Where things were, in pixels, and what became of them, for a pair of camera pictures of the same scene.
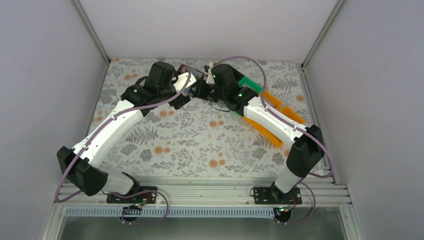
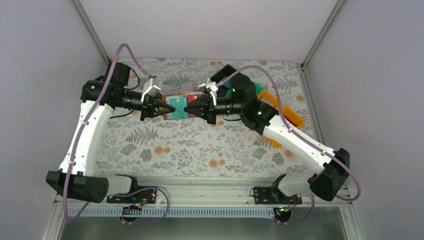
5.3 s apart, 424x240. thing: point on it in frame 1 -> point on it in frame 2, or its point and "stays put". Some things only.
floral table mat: [196, 138] stays put
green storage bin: [250, 83] stays put
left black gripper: [179, 101] -> [150, 103]
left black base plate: [147, 198] stays put
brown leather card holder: [196, 74] -> [179, 101]
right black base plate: [263, 195] stays put
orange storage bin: [269, 99] stays put
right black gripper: [199, 93] -> [207, 112]
